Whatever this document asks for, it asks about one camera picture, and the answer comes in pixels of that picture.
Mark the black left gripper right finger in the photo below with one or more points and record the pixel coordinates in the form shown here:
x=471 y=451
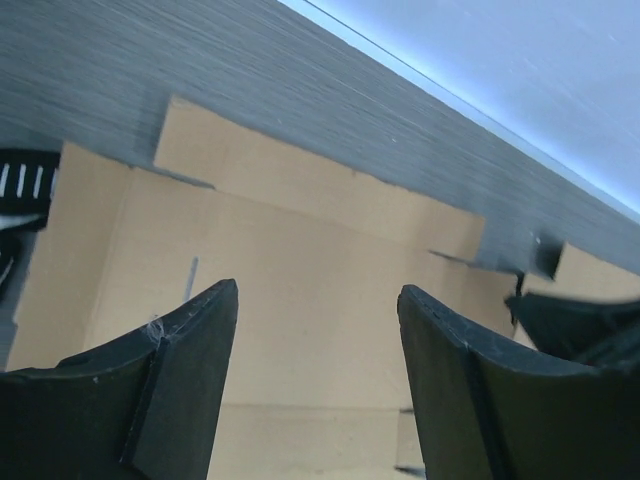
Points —
x=487 y=407

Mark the brown cardboard box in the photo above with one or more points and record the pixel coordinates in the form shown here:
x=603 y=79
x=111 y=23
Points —
x=317 y=384

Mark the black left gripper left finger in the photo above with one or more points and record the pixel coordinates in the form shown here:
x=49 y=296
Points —
x=142 y=406

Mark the black white striped cloth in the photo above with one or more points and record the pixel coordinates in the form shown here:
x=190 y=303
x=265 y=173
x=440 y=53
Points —
x=28 y=180

